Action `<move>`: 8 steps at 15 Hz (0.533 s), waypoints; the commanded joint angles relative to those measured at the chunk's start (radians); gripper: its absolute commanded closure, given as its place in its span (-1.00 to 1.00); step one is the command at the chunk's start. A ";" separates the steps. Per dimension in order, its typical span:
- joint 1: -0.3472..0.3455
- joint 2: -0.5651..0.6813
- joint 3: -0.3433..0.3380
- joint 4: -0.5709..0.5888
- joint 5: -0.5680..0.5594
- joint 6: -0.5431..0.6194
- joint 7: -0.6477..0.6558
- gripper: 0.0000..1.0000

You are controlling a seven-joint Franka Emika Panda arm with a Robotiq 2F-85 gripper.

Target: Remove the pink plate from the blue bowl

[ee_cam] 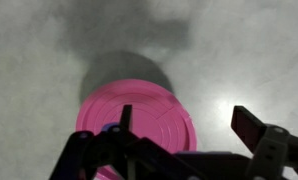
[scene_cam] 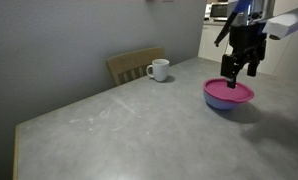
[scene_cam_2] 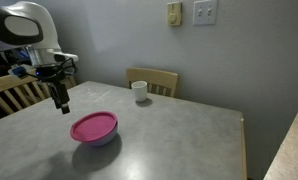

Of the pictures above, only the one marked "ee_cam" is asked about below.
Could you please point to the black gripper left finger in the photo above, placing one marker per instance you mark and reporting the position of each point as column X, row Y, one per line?
column 89, row 150

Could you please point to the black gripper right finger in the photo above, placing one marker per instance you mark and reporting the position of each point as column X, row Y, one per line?
column 255, row 133

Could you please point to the pink plastic bowl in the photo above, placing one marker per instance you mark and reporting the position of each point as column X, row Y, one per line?
column 155, row 115

